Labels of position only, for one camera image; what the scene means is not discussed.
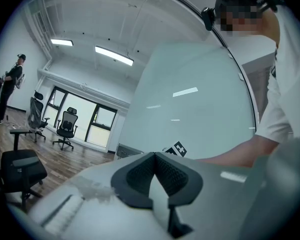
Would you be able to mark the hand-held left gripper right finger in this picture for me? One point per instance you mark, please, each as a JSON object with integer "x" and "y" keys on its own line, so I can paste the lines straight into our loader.
{"x": 193, "y": 184}

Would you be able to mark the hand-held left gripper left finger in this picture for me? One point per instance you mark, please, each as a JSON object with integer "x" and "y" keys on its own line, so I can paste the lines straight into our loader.
{"x": 120, "y": 184}

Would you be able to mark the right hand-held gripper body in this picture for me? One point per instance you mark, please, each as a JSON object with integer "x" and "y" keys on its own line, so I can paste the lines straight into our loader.
{"x": 178, "y": 149}

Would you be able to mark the frosted glass door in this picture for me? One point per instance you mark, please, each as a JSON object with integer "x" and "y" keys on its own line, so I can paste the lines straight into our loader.
{"x": 190, "y": 109}

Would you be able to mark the person's right forearm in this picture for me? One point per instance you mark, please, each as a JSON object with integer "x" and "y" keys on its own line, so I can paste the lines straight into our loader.
{"x": 240, "y": 154}

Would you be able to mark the black mesh office chair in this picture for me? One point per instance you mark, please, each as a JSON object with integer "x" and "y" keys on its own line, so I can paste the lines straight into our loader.
{"x": 66, "y": 126}

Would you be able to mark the black framed window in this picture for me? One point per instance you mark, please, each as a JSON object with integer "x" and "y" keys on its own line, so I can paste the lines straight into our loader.
{"x": 80, "y": 114}

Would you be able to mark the black chair with armrests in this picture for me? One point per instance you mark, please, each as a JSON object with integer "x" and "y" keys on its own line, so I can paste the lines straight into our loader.
{"x": 22, "y": 174}

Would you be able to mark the white ceiling pipe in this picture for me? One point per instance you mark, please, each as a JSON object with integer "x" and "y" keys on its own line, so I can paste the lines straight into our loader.
{"x": 85, "y": 87}

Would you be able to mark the wrapped black office chair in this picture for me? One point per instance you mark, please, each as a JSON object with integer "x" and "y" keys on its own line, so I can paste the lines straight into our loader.
{"x": 36, "y": 111}

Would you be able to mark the ceiling light strip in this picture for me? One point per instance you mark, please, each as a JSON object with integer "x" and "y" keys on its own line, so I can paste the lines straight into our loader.
{"x": 62, "y": 42}
{"x": 113, "y": 55}

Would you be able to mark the person's white shirt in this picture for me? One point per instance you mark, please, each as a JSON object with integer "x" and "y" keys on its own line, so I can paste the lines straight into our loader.
{"x": 290, "y": 84}

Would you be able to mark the person's head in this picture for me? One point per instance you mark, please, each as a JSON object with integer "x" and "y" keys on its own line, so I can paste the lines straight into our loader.
{"x": 242, "y": 21}

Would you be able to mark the black head camera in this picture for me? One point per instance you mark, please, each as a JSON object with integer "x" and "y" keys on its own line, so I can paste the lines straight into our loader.
{"x": 208, "y": 17}

